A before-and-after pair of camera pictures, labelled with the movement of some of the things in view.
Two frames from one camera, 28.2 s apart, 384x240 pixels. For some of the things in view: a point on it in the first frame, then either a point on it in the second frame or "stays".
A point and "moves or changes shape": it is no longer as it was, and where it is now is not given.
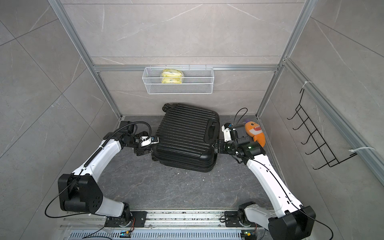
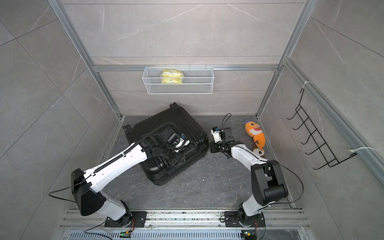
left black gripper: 141,151 to 177,160
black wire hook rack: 321,152 stays
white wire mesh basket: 178,80 stays
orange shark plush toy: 254,130 stays
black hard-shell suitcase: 187,137 moves or changes shape
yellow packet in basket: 171,76 stays
